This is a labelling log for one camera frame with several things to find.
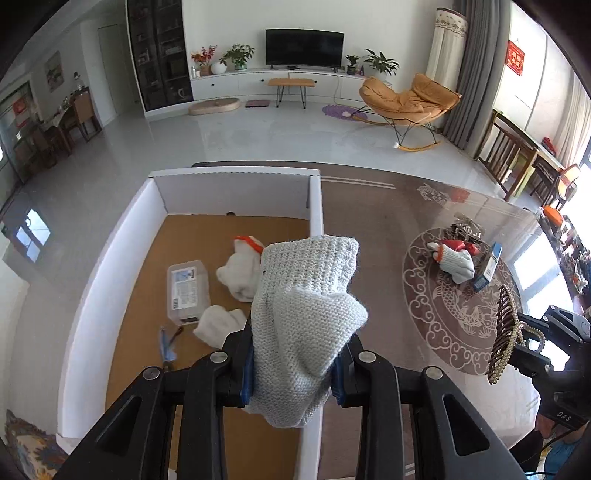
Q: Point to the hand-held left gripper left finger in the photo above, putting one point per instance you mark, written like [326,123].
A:
[247,378]

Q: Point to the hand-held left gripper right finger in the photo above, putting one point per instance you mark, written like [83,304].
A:
[337,383]

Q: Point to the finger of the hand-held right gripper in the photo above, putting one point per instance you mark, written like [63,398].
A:
[538,328]
[528,362]

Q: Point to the brown beaded hair comb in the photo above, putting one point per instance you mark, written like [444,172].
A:
[505,323]

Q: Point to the white knitted glove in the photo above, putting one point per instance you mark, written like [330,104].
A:
[457,265]
[214,323]
[240,277]

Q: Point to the grey knitted cloth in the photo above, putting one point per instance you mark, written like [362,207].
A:
[304,323]

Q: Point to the small blue carton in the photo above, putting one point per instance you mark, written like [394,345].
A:
[489,267]

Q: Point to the clear plastic box with label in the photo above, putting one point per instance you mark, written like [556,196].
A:
[187,290]

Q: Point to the rhinestone bow hair clip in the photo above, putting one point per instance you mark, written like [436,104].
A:
[466,230]

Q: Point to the white cardboard box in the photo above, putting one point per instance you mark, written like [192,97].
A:
[231,194]

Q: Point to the person's blue clothing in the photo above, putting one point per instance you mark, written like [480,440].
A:
[561,454]

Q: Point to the orange round-backed chair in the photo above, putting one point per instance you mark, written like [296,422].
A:
[568,177]

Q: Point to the brown slatted wooden chair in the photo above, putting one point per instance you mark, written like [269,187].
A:
[503,152]

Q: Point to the white sheer curtain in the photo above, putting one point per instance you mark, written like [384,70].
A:
[572,120]

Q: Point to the floral patterned cloth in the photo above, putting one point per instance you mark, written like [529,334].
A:
[32,447]

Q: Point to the grey curtain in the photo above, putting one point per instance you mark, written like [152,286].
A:
[480,69]

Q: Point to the orange rocking chair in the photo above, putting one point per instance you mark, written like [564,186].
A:
[401,99]

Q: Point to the purple round floor mat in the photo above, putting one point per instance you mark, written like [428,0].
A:
[337,111]

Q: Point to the beige oval floor cushion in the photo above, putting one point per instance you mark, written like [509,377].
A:
[214,106]

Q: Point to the dark flat floor scale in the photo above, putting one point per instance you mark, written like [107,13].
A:
[256,103]

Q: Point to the white low television cabinet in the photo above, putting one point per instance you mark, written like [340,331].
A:
[249,83]

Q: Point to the white patterned air conditioner cover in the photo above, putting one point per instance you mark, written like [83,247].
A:
[443,46]

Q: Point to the wooden bench with hairpin legs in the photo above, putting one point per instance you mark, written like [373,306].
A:
[291,82]

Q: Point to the large leafy potted plant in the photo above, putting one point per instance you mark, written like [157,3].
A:
[381,62]

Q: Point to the white round vase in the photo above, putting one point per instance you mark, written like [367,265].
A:
[219,69]

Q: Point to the tan-backed dining chair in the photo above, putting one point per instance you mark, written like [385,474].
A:
[85,108]

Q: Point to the dark wooden dining chair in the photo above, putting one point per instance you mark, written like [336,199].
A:
[32,147]

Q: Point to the wooden dining table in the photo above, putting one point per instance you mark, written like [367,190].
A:
[53,122]

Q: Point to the small potted plant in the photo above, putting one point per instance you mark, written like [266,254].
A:
[352,61]

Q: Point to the green potted plant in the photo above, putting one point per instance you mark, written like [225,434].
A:
[238,54]

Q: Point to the red flowers in vase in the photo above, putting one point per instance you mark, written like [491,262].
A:
[204,56]

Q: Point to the black glass display cabinet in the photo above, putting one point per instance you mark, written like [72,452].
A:
[159,55]

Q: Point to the black flat-screen television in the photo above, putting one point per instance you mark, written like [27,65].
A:
[304,46]

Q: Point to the white door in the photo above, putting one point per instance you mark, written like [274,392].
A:
[110,69]

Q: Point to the red sign on glass door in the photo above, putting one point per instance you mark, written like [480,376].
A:
[21,108]

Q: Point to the red wall hanging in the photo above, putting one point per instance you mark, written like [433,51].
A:
[516,57]

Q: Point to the framed wall painting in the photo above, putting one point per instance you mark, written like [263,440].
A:
[53,69]

